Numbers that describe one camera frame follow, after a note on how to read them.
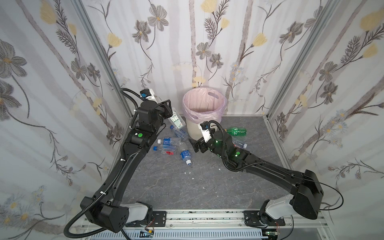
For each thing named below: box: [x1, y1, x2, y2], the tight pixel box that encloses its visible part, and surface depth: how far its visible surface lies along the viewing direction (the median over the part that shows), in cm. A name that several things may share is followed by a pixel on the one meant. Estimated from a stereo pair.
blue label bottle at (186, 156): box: [180, 148, 192, 166], surface depth 95 cm
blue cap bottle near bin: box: [170, 125, 189, 138], surface depth 106 cm
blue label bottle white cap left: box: [157, 137, 182, 146], surface depth 101 cm
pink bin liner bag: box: [182, 87, 228, 124], surface depth 100 cm
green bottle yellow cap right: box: [224, 127, 247, 136], surface depth 108 cm
